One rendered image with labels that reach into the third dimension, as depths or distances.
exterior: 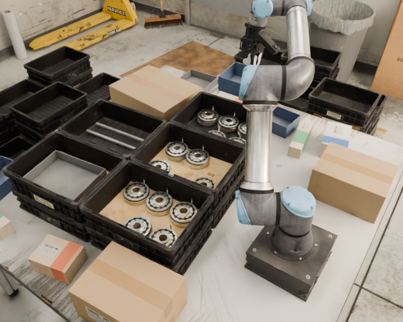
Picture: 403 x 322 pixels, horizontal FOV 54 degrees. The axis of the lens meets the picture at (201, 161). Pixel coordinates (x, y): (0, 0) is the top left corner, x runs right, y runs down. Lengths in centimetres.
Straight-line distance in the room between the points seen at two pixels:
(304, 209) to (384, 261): 136
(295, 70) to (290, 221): 49
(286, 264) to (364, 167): 59
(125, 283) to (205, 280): 32
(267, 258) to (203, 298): 27
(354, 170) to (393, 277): 97
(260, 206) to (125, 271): 49
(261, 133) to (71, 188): 82
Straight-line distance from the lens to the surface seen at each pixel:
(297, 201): 132
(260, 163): 130
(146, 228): 144
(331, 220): 175
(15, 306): 245
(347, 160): 180
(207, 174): 166
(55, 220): 170
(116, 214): 154
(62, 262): 153
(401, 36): 402
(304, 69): 133
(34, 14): 499
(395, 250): 270
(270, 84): 129
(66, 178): 173
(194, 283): 149
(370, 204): 173
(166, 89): 209
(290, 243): 142
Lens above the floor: 197
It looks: 41 degrees down
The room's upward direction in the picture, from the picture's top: straight up
